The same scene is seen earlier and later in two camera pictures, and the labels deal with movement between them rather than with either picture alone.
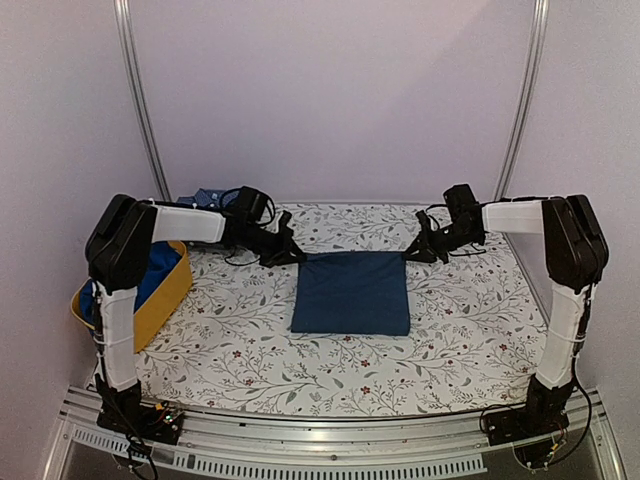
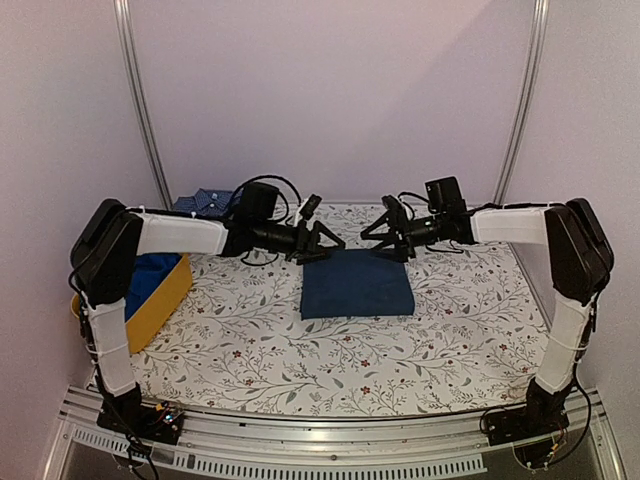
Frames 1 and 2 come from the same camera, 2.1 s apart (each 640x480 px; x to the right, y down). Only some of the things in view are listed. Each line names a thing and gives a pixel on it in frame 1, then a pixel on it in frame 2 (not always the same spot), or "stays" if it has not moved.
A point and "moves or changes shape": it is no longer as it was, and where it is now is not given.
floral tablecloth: [475, 326] stays
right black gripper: [424, 245] to [402, 247]
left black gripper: [282, 255] to [309, 246]
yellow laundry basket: [159, 306] stays
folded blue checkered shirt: [213, 198] stays
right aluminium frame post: [527, 109] stays
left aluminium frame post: [136, 100] stays
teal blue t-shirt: [351, 292] moves or changes shape
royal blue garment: [163, 258] stays
